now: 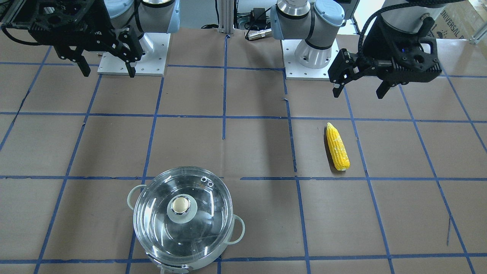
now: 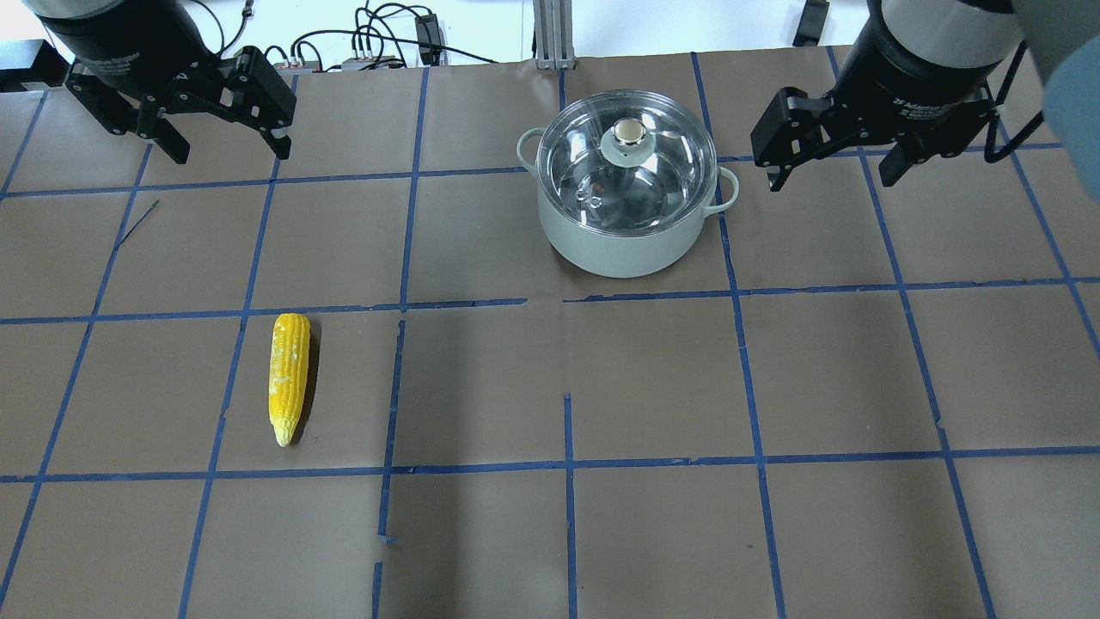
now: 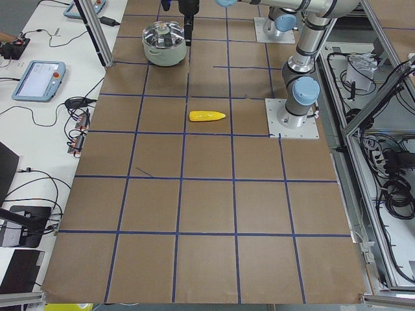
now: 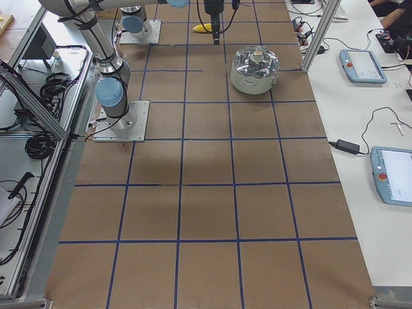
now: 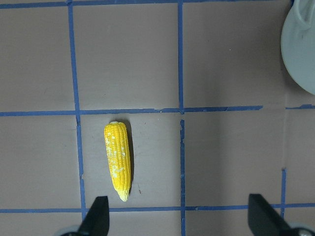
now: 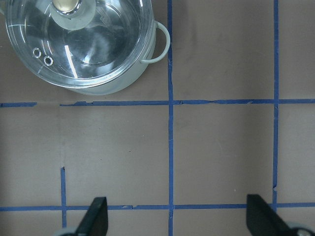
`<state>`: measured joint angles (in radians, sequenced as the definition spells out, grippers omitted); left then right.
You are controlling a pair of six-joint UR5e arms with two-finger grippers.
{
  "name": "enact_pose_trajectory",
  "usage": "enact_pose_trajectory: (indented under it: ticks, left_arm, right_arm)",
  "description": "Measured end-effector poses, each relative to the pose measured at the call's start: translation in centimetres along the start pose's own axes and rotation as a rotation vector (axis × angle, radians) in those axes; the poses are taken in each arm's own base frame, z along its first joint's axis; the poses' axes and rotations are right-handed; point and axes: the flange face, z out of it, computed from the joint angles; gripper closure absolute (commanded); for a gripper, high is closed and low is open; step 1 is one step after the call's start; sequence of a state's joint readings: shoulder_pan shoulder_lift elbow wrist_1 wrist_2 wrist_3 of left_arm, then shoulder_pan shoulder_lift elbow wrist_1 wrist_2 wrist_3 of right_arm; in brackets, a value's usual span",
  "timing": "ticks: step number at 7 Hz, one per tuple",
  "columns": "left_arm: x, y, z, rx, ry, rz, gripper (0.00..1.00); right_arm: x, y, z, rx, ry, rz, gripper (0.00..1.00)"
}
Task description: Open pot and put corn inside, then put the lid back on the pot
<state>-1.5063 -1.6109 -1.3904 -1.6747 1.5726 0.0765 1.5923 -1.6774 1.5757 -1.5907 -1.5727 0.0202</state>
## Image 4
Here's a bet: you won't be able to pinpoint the blue teach pendant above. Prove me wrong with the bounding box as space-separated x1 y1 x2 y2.
339 49 388 84
370 147 411 207

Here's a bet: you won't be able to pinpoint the black power adapter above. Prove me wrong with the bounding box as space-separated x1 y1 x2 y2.
335 139 360 155

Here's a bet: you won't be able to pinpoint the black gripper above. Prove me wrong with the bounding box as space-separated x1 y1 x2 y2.
203 0 223 45

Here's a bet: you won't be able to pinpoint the glass pot lid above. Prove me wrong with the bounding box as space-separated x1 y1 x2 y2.
232 45 279 79

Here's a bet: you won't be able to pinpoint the pale green pot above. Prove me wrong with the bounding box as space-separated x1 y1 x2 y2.
230 66 279 95

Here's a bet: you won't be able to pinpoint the aluminium frame post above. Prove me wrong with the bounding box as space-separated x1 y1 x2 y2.
301 0 341 73

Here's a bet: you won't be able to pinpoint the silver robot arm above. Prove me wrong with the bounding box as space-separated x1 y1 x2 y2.
115 1 224 45
40 1 165 130

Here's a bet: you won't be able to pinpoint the coiled black cables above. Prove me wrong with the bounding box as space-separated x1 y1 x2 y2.
24 72 75 161

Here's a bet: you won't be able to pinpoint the near blue teach pendant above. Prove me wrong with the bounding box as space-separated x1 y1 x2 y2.
370 147 411 207

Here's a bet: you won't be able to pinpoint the far blue teach pendant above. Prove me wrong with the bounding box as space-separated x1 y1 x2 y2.
339 49 388 84

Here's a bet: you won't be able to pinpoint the yellow corn cob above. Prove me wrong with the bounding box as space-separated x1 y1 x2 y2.
192 23 212 33

